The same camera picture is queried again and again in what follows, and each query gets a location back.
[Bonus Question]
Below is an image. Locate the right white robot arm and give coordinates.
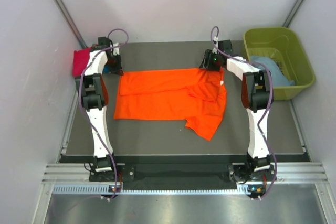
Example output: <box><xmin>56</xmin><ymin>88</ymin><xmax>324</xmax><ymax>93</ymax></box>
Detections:
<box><xmin>200</xmin><ymin>37</ymin><xmax>274</xmax><ymax>184</ymax></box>

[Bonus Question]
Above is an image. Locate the olive green plastic bin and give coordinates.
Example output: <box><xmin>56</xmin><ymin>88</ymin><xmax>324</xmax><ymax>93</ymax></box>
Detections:
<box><xmin>242</xmin><ymin>27</ymin><xmax>316</xmax><ymax>100</ymax></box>

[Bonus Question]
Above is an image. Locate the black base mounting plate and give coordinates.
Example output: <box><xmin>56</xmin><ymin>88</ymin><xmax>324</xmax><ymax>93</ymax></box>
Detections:
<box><xmin>88</xmin><ymin>163</ymin><xmax>277</xmax><ymax>183</ymax></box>

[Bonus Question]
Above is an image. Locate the orange t shirt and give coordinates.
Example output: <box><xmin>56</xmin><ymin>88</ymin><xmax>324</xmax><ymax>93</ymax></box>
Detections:
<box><xmin>113</xmin><ymin>68</ymin><xmax>227</xmax><ymax>141</ymax></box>

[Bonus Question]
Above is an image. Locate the slotted grey cable duct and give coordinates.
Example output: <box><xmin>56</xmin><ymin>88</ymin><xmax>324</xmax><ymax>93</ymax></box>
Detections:
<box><xmin>52</xmin><ymin>184</ymin><xmax>261</xmax><ymax>196</ymax></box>

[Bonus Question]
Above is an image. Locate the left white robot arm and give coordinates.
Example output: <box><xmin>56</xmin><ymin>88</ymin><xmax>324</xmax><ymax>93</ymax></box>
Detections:
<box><xmin>72</xmin><ymin>37</ymin><xmax>123</xmax><ymax>182</ymax></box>

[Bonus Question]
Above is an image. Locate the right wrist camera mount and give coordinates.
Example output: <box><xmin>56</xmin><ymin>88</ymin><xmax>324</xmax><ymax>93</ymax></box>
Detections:
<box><xmin>212</xmin><ymin>36</ymin><xmax>219</xmax><ymax>54</ymax></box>

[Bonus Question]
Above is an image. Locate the aluminium frame rail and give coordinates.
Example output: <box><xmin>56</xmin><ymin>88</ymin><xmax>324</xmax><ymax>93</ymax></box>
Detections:
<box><xmin>42</xmin><ymin>162</ymin><xmax>328</xmax><ymax>184</ymax></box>

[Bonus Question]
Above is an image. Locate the light blue t shirt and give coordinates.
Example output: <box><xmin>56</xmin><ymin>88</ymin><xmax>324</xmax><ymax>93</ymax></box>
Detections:
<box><xmin>250</xmin><ymin>56</ymin><xmax>295</xmax><ymax>87</ymax></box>

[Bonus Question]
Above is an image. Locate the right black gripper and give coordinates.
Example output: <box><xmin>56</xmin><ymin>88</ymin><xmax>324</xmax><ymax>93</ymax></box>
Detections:
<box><xmin>199</xmin><ymin>50</ymin><xmax>223</xmax><ymax>72</ymax></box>

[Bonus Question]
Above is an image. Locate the folded pink t shirt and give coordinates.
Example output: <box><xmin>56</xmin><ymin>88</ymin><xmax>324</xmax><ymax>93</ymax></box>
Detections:
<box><xmin>72</xmin><ymin>48</ymin><xmax>91</xmax><ymax>77</ymax></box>

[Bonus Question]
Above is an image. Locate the folded teal t shirt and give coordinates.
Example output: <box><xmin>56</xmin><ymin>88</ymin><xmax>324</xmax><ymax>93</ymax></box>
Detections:
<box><xmin>103</xmin><ymin>66</ymin><xmax>109</xmax><ymax>73</ymax></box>

